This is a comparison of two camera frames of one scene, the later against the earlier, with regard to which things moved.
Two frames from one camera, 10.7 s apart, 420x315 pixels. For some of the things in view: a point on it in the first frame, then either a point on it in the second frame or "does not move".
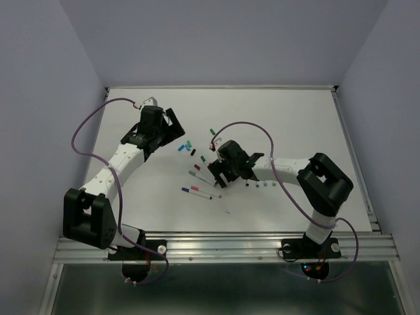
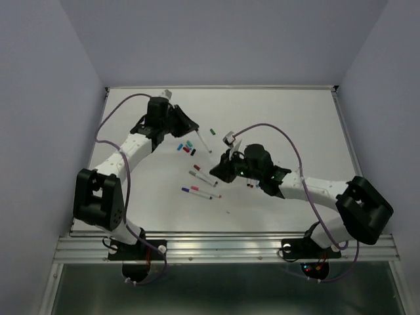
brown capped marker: x=204 y=172 does not move
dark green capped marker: x=203 y=159 -> x=209 y=151
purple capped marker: x=196 y=193 does not move
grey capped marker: x=209 y=181 does not move
